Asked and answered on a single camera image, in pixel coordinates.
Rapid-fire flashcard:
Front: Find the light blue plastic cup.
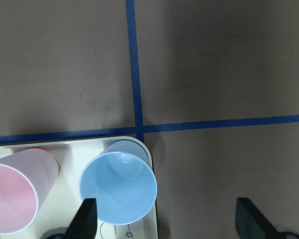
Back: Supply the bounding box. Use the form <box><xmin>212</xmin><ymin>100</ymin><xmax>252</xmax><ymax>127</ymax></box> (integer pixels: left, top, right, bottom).
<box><xmin>79</xmin><ymin>140</ymin><xmax>157</xmax><ymax>225</ymax></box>

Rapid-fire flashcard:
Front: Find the pink plastic cup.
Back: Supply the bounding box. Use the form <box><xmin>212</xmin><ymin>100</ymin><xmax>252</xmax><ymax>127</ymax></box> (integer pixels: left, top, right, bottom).
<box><xmin>0</xmin><ymin>148</ymin><xmax>59</xmax><ymax>235</ymax></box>

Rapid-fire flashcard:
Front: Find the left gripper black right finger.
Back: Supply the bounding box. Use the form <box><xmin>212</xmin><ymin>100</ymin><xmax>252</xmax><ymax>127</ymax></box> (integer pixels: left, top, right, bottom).
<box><xmin>235</xmin><ymin>198</ymin><xmax>280</xmax><ymax>239</ymax></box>

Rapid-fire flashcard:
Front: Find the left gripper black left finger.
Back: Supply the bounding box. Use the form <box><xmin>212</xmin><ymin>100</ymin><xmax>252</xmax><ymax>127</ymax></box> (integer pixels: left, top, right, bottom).
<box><xmin>65</xmin><ymin>198</ymin><xmax>97</xmax><ymax>239</ymax></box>

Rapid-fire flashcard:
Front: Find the cream bunny tray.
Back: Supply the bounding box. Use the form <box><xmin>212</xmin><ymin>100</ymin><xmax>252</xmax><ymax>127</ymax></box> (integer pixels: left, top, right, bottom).
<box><xmin>0</xmin><ymin>136</ymin><xmax>151</xmax><ymax>239</ymax></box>

